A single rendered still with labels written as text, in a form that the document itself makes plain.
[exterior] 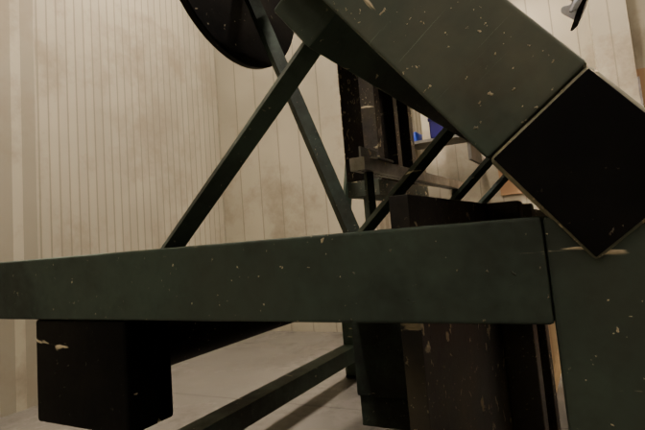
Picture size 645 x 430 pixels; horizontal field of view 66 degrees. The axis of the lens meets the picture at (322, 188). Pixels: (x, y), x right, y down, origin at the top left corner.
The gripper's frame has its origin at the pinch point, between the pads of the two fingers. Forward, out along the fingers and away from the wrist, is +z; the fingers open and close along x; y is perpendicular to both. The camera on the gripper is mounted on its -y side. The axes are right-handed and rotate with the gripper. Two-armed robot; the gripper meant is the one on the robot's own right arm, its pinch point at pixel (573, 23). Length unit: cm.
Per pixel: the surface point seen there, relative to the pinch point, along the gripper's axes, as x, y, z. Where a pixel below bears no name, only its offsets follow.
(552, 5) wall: -400, 80, -145
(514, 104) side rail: 104, -12, 42
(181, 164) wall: -174, 280, 123
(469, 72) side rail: 104, -8, 40
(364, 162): 13, 38, 56
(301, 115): 5, 70, 49
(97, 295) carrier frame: 103, 30, 81
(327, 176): 5, 52, 64
